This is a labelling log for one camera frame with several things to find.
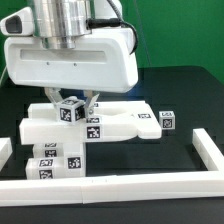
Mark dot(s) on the white block at left edge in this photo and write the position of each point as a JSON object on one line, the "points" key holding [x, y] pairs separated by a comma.
{"points": [[5, 151]]}

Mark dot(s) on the white L-shaped fence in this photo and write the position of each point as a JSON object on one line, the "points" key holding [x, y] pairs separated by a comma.
{"points": [[207, 183]]}

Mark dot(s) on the white tagged cube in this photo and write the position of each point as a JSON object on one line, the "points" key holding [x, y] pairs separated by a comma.
{"points": [[71, 110], [167, 120]]}

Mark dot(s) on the white chair back frame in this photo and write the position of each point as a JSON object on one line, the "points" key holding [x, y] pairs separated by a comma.
{"points": [[112, 122]]}

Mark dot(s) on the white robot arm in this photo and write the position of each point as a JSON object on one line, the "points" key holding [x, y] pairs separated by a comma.
{"points": [[98, 9]]}

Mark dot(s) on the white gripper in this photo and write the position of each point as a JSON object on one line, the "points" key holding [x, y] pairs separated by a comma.
{"points": [[64, 47]]}

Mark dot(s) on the white chair seat block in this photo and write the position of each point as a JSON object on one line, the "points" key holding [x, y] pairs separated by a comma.
{"points": [[74, 155]]}

